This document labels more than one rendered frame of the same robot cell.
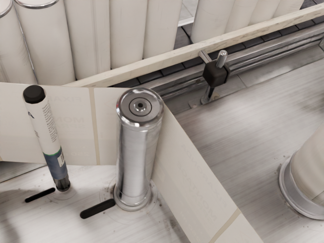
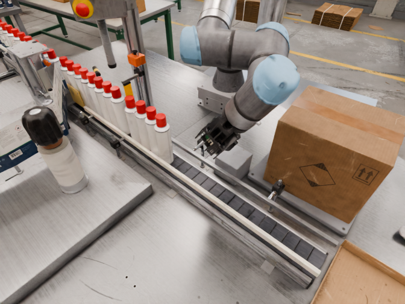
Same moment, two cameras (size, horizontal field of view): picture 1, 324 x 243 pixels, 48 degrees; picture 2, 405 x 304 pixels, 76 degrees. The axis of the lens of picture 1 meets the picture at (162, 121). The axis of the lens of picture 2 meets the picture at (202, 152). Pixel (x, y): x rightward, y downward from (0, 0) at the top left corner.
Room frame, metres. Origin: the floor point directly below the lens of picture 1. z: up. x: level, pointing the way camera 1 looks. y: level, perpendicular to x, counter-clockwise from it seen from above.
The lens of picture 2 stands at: (0.53, -0.84, 1.58)
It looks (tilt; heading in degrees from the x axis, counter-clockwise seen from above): 45 degrees down; 78
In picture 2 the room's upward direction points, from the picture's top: straight up
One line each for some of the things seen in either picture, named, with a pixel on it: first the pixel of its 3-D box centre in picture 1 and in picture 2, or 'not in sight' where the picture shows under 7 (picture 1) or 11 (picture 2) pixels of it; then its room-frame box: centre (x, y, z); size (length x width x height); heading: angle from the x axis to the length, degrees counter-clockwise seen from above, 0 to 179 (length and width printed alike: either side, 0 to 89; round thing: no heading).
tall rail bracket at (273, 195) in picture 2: not in sight; (272, 201); (0.83, -0.43, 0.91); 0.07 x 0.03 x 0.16; 37
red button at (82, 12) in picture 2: not in sight; (82, 9); (0.35, 0.09, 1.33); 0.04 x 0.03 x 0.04; 2
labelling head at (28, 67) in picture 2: not in sight; (43, 78); (0.07, 0.31, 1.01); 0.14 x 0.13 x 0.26; 127
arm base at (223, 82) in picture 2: not in sight; (228, 75); (0.88, 0.22, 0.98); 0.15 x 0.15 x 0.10
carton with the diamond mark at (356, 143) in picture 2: not in sight; (328, 151); (1.05, -0.34, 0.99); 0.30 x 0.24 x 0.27; 131
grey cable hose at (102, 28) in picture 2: not in sight; (105, 41); (0.38, 0.21, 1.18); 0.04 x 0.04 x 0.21
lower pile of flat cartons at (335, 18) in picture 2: not in sight; (336, 15); (3.69, 3.27, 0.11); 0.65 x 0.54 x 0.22; 132
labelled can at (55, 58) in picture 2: not in sight; (58, 71); (0.10, 0.41, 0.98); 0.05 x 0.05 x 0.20
